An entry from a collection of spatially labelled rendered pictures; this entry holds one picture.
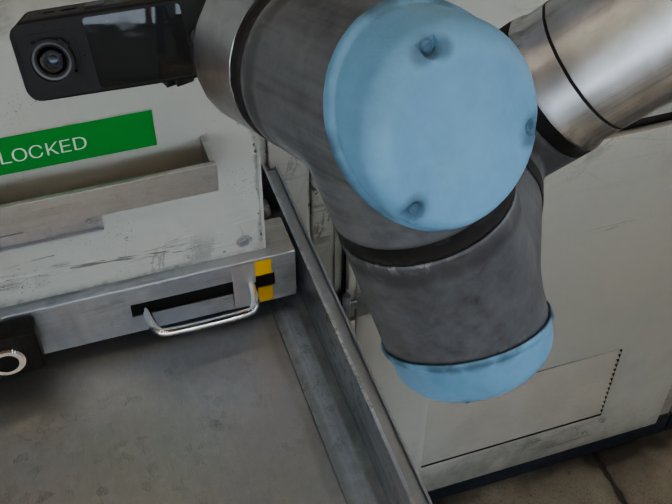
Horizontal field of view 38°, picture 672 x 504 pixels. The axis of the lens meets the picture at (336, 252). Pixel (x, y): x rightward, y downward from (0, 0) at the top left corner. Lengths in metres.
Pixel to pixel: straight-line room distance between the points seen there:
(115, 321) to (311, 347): 0.18
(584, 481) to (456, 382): 1.41
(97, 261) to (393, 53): 0.53
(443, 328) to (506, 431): 1.24
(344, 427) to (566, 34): 0.44
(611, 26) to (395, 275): 0.18
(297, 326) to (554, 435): 0.92
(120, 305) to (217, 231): 0.11
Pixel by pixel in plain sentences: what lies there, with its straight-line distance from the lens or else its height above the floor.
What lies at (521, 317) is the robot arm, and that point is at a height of 1.20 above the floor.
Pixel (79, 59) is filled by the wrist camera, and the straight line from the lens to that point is 0.56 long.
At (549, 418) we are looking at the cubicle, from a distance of 1.74.
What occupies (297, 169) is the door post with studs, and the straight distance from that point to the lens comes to 1.14.
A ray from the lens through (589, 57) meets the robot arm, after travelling 0.55.
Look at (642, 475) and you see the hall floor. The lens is 1.94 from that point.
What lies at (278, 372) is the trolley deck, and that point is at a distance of 0.91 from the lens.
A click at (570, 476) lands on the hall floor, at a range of 1.90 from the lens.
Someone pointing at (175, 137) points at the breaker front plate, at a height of 1.07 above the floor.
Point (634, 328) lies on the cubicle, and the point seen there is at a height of 0.38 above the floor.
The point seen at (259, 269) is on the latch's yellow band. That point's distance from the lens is 0.91.
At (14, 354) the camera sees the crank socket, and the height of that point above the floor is 0.90.
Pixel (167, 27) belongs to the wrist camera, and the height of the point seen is 1.28.
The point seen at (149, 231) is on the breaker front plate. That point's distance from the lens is 0.87.
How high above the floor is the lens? 1.56
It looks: 45 degrees down
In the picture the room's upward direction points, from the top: straight up
